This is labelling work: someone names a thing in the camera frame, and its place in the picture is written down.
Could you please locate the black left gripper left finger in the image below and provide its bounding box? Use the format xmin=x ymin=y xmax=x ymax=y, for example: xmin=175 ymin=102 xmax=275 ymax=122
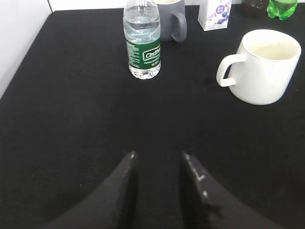
xmin=41 ymin=151 xmax=138 ymax=229

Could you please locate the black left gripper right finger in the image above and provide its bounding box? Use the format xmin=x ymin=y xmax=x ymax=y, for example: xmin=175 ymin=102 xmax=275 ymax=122
xmin=179 ymin=152 xmax=280 ymax=229

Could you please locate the white ceramic mug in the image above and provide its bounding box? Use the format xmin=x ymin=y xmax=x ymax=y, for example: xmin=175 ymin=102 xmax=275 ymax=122
xmin=216 ymin=29 xmax=302 ymax=105

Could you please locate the green sprite bottle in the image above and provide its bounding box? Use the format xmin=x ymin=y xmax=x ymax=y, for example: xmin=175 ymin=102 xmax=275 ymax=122
xmin=267 ymin=0 xmax=297 ymax=21

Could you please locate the grey ceramic mug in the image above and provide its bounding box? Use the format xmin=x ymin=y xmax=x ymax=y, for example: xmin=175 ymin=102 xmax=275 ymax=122
xmin=155 ymin=0 xmax=187 ymax=42

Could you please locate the clear water bottle green label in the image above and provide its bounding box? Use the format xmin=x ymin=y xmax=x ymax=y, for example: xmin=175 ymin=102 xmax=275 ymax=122
xmin=123 ymin=0 xmax=161 ymax=80

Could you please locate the dark cola bottle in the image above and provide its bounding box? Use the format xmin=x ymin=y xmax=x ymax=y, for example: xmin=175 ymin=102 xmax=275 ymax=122
xmin=241 ymin=0 xmax=269 ymax=18

